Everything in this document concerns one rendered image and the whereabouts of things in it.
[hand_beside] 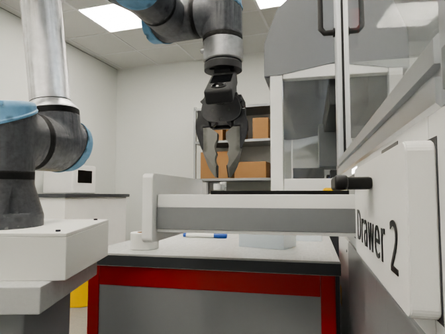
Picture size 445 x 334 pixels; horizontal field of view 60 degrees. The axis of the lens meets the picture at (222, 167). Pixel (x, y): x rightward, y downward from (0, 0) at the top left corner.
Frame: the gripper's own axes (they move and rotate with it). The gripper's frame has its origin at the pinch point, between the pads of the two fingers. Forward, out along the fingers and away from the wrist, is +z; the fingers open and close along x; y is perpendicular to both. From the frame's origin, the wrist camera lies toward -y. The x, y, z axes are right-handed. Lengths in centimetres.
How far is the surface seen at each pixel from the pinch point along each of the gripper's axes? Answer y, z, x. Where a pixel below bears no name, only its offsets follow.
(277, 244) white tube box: 28.1, 16.6, -8.3
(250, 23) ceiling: 351, -186, 31
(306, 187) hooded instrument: 84, 2, -17
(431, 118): -41.6, -0.2, -21.2
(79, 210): 299, 19, 207
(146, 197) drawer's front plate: -9.5, 4.7, 10.6
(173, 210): -8.1, 6.8, 6.5
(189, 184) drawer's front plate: 9.6, 2.2, 8.7
